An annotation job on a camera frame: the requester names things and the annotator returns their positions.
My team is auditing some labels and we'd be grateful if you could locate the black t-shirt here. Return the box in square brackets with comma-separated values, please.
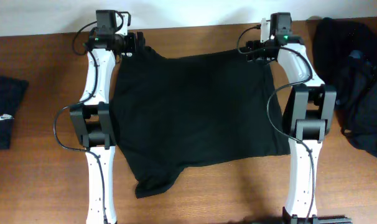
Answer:
[110, 47, 289, 198]

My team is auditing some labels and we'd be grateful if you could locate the black clothes pile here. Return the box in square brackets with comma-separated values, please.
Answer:
[312, 17, 377, 157]

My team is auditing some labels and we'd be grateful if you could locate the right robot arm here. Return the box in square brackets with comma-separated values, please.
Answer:
[246, 12, 352, 224]

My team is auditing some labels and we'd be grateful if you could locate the left black camera cable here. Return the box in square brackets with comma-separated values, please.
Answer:
[52, 11, 130, 224]

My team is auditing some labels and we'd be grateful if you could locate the right black camera cable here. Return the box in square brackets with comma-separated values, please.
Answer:
[236, 24, 317, 224]

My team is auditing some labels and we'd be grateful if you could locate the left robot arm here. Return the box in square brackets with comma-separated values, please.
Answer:
[70, 10, 136, 223]

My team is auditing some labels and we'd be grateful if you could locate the black camera cable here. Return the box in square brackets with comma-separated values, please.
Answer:
[236, 24, 317, 224]
[52, 11, 130, 224]

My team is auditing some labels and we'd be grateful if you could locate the folded black Nike garment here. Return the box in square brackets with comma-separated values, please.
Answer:
[0, 76, 29, 150]

